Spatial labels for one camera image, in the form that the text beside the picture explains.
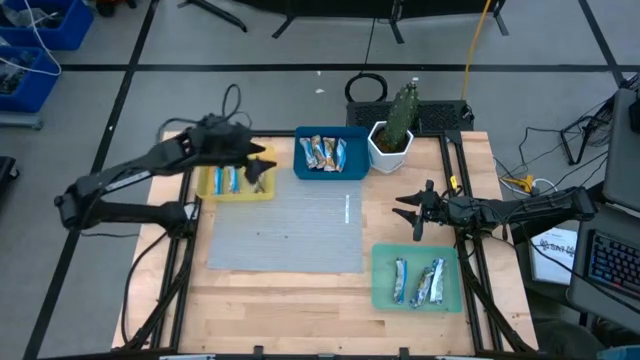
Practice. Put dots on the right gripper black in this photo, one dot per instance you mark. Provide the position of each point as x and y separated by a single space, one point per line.
437 210

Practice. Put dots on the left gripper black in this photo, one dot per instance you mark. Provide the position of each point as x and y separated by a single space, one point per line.
220 142

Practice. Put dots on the oat print granola bar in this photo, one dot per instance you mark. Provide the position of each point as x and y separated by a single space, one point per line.
329 153

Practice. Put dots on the silver blue granola bar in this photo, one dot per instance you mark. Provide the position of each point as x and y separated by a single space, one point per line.
400 280

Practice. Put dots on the light blue granola bar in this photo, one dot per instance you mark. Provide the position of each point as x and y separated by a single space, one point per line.
340 154

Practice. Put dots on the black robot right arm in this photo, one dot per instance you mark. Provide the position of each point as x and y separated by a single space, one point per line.
540 205

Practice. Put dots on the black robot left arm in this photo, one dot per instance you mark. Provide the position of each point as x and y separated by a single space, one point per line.
125 172

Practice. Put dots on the white hexagonal plant pot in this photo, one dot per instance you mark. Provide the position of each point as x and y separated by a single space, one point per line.
385 157

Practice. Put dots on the yellow translucent plastic bin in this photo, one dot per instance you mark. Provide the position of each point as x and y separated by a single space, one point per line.
205 187

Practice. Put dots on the white tape label strip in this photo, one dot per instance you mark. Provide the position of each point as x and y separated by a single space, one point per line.
347 209

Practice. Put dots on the green translucent plastic tray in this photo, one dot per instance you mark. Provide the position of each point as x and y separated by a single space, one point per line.
385 270

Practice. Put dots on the blue plastic bin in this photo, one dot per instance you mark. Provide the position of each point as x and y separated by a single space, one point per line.
357 160

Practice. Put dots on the grey woven mat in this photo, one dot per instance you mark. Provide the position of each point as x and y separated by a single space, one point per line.
290 225

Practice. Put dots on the black perforated case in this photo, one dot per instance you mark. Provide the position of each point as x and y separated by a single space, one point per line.
440 117

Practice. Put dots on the yellow power plug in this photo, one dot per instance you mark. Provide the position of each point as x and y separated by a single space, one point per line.
520 182

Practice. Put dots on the black stand leg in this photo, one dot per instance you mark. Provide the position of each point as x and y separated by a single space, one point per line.
215 15

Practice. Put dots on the white paper sheet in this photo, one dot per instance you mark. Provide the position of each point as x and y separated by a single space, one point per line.
552 255

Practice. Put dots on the black partition panel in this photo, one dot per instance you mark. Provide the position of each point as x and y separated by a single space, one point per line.
350 5

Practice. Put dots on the grey desk with keyboard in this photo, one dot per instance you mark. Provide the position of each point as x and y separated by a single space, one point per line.
600 220

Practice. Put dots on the person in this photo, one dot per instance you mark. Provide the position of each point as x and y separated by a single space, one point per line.
565 342

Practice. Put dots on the backlit black keyboard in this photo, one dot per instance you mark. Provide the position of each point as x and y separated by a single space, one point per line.
615 262

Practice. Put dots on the grey raised desk top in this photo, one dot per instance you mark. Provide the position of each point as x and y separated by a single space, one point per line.
622 150

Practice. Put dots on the grey dolly platform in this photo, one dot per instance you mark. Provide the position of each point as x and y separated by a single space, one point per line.
20 120

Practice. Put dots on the blue storage crate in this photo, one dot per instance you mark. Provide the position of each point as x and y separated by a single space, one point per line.
27 80
47 22

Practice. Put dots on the black aluminium table frame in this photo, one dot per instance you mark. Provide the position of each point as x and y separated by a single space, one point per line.
176 320

